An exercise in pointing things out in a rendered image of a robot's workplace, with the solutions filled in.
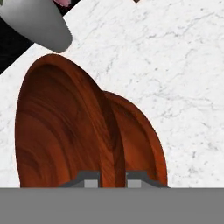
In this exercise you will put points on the pink flower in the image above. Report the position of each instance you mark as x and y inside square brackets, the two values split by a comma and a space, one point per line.
[62, 2]

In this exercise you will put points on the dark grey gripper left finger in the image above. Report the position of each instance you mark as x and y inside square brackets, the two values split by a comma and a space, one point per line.
[87, 178]

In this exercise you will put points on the small brown wooden bowl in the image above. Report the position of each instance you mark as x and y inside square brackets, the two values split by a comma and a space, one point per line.
[140, 137]

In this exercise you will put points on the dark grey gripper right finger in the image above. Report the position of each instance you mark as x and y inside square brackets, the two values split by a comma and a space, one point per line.
[139, 178]

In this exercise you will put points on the large brown wooden bowl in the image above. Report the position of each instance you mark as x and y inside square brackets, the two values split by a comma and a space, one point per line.
[58, 128]

